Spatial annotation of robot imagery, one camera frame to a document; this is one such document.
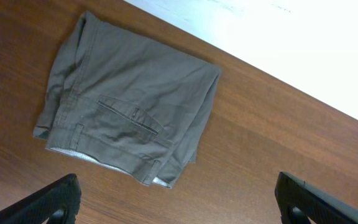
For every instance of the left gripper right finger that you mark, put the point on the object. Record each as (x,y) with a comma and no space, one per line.
(300,202)

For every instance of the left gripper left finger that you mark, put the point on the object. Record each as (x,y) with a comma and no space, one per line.
(57,203)

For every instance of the grey shorts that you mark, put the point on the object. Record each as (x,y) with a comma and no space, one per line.
(126,102)

